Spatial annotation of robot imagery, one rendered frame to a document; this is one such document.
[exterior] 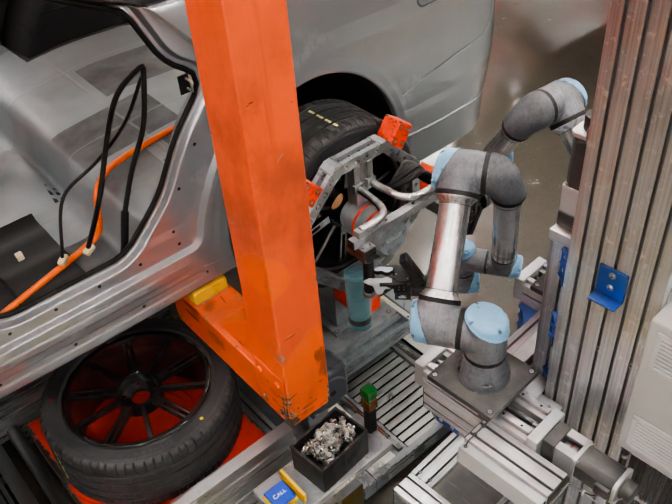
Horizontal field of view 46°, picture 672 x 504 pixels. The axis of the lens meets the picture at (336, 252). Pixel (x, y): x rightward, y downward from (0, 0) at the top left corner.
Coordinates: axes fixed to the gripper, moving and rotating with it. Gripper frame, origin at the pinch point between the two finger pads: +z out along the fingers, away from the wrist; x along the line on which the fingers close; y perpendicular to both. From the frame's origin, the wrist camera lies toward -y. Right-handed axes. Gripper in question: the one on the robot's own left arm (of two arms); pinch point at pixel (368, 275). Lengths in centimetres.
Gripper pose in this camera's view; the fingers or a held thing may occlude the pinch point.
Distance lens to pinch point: 252.6
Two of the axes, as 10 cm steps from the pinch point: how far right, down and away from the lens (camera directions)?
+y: 0.7, 7.5, 6.5
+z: -9.9, -0.1, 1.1
